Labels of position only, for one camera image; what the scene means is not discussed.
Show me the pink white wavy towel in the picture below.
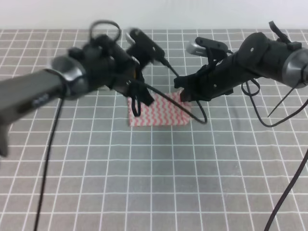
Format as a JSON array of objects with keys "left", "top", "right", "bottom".
[{"left": 128, "top": 93, "right": 191, "bottom": 127}]

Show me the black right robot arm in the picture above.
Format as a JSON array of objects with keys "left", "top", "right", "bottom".
[{"left": 174, "top": 22, "right": 308, "bottom": 102}]

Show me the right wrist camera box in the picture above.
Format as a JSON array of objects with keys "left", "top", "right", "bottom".
[{"left": 186, "top": 37, "right": 229, "bottom": 60}]

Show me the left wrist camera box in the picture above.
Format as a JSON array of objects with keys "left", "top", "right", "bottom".
[{"left": 126, "top": 28, "right": 166, "bottom": 69}]

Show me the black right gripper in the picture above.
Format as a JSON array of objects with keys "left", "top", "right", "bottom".
[{"left": 174, "top": 57, "right": 243, "bottom": 102}]

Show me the grey grid tablecloth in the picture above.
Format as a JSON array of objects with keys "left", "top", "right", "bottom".
[{"left": 0, "top": 29, "right": 308, "bottom": 231}]

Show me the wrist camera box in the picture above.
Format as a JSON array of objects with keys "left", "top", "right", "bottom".
[
  {"left": 186, "top": 37, "right": 229, "bottom": 60},
  {"left": 126, "top": 28, "right": 166, "bottom": 69}
]

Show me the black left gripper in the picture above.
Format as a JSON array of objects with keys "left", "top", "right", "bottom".
[{"left": 101, "top": 44, "right": 154, "bottom": 106}]

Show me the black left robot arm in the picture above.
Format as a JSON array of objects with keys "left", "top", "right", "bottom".
[{"left": 0, "top": 30, "right": 156, "bottom": 157}]

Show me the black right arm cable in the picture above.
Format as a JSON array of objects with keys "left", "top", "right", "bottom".
[{"left": 242, "top": 79, "right": 308, "bottom": 231}]

